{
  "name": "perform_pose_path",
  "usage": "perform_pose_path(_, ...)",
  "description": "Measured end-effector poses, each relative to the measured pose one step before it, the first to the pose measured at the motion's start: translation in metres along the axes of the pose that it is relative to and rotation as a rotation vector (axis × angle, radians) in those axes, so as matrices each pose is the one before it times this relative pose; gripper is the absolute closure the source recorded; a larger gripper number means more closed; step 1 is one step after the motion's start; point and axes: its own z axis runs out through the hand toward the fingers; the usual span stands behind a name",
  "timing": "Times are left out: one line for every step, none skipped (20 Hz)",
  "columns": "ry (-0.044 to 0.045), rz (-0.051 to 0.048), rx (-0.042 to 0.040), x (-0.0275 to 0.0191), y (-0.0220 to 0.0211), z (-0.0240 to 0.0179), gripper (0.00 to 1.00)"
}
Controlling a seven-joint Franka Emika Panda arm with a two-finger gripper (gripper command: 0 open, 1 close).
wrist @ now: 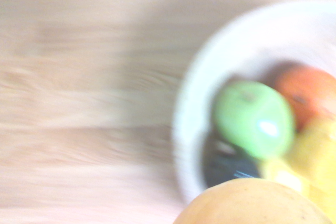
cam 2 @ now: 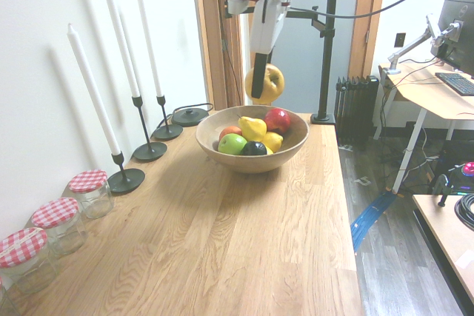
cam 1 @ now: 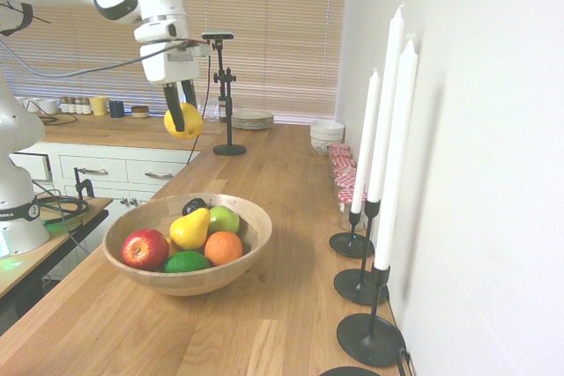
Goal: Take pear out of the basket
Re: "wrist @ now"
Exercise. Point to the yellow pear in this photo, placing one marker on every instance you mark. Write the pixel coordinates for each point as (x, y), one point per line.
(317, 150)

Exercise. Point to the yellow lemon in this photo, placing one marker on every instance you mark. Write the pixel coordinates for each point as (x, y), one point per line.
(283, 174)

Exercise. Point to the wooden fruit bowl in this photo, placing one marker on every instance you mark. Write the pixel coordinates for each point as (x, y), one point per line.
(236, 51)

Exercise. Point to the yellow apple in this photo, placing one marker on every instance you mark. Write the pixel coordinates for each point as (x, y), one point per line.
(249, 203)

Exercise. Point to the orange fruit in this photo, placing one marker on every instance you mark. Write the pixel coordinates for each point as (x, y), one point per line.
(304, 90)

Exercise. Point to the green apple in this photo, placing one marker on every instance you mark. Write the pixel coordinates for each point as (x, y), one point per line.
(252, 119)

